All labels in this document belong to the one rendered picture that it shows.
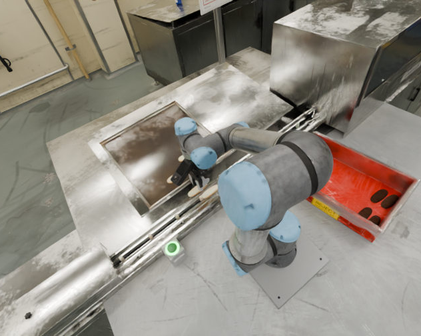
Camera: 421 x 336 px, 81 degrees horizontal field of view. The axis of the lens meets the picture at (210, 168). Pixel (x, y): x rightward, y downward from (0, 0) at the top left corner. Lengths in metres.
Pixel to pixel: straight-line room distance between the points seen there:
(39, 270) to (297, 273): 1.07
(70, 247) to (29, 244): 1.38
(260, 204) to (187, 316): 0.69
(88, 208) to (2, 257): 1.49
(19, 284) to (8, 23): 3.53
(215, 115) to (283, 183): 1.08
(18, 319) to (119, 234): 0.43
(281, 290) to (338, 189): 0.54
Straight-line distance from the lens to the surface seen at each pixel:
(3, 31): 4.40
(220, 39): 1.99
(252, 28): 3.45
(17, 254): 2.72
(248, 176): 0.41
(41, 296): 1.17
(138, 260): 1.10
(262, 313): 1.00
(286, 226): 0.84
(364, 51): 1.28
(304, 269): 1.04
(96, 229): 1.31
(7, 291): 1.42
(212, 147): 0.79
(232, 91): 1.62
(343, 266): 1.10
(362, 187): 1.31
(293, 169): 0.43
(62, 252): 1.35
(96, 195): 1.44
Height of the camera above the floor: 1.81
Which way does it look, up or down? 49 degrees down
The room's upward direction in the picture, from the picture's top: 11 degrees counter-clockwise
